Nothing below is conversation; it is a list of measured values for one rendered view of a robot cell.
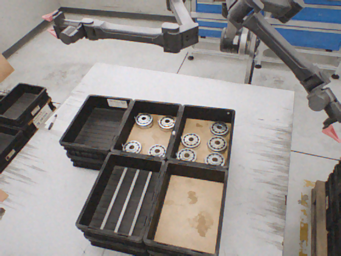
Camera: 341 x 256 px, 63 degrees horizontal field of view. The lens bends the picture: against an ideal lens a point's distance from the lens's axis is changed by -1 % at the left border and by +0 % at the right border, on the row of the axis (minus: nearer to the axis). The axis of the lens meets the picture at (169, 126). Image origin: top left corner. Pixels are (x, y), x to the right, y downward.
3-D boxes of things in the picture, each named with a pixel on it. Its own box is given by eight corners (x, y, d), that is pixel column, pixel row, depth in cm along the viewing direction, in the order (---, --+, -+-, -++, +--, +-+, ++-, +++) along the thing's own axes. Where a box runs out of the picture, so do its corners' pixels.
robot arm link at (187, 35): (203, 49, 112) (203, 26, 105) (170, 55, 111) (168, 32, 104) (179, 3, 142) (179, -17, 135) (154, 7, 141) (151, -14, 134)
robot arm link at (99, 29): (182, 47, 115) (181, 22, 107) (178, 55, 111) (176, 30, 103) (92, 36, 127) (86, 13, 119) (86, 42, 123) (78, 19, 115)
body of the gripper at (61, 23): (59, 39, 127) (72, 41, 125) (50, 17, 120) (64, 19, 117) (67, 32, 131) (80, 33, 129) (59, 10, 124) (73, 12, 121)
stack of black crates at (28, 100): (40, 117, 278) (19, 81, 245) (65, 122, 270) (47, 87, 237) (13, 147, 254) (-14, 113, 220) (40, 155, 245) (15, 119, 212)
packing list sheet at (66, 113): (68, 96, 210) (67, 95, 209) (94, 100, 203) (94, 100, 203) (41, 127, 189) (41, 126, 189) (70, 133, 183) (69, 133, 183)
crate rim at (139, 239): (110, 153, 143) (109, 150, 141) (166, 162, 136) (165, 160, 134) (75, 228, 117) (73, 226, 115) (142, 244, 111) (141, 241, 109)
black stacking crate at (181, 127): (184, 118, 169) (182, 104, 160) (233, 124, 162) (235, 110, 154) (168, 173, 143) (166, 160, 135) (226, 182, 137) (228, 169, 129)
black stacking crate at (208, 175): (168, 174, 143) (166, 160, 135) (226, 183, 137) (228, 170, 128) (146, 252, 118) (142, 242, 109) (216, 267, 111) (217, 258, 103)
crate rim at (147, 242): (166, 162, 136) (165, 160, 134) (228, 172, 130) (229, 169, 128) (142, 244, 111) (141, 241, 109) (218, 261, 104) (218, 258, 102)
